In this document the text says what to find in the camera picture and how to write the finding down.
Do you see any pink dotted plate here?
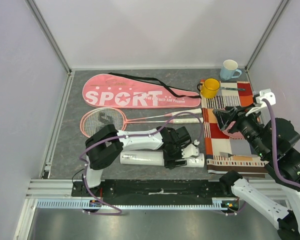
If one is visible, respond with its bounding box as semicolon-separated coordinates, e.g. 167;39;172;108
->
218;121;244;139

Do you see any pink badminton racket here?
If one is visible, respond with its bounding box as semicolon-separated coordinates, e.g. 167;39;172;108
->
79;107;203;137
79;109;204;137

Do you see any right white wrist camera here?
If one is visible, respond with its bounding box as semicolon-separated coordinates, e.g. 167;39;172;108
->
245;88;276;117

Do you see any light blue mug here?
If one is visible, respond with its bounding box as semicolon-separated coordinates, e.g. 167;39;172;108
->
219;59;242;81

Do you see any yellow mug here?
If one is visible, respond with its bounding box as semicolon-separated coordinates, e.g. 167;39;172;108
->
197;78;221;99

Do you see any orange patchwork cloth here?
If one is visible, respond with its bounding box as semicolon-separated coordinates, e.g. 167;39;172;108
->
201;81;267;178

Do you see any pink racket bag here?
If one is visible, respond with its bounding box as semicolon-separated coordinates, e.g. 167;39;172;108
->
82;73;201;109

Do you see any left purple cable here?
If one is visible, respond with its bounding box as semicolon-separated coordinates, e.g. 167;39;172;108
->
78;117;205;216

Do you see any silver fork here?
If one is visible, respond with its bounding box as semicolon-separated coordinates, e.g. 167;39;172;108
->
219;152;254;158

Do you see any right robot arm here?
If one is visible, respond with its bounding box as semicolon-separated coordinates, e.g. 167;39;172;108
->
212;105;300;240

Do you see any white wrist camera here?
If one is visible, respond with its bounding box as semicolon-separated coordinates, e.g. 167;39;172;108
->
181;140;200;159
245;88;276;117

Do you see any white shuttlecock tube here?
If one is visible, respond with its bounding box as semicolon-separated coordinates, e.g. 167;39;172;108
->
120;150;205;168

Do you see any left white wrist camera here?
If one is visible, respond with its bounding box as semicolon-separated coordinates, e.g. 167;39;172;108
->
181;140;200;159

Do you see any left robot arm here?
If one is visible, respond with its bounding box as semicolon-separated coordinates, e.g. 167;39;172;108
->
79;124;193;197

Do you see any white cable duct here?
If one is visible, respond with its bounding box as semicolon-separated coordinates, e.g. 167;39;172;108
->
36;199;233;211

